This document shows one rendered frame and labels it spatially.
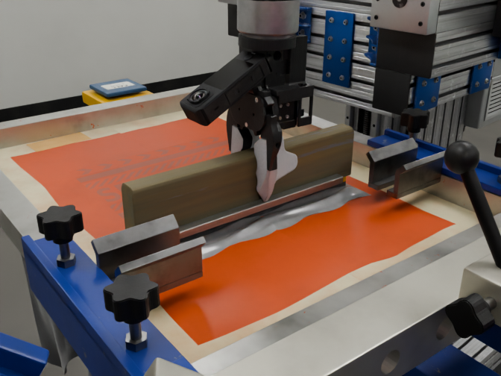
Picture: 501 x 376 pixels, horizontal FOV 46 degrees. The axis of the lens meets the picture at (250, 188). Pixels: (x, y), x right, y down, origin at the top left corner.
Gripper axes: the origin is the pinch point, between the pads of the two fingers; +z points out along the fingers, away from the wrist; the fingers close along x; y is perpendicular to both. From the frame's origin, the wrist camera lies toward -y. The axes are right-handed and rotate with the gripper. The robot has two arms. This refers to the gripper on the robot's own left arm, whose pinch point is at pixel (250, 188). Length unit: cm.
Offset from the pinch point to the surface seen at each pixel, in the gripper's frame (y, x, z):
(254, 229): -1.6, -3.2, 4.4
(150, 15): 175, 359, 32
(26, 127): -15, 48, 2
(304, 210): 7.2, -3.2, 4.1
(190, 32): 211, 359, 48
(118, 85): 13, 69, 2
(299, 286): -5.2, -16.2, 4.9
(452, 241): 11.3, -23.9, 0.8
